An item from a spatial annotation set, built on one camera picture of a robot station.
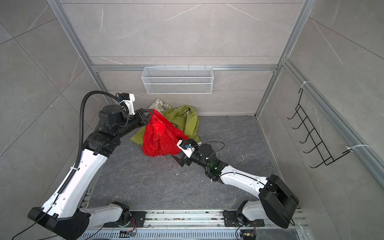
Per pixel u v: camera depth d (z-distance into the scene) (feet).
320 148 2.12
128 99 1.87
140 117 1.82
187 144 2.06
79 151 1.40
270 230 2.34
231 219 2.38
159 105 3.52
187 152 2.12
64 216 1.22
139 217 2.40
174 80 3.29
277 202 1.32
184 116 3.72
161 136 2.69
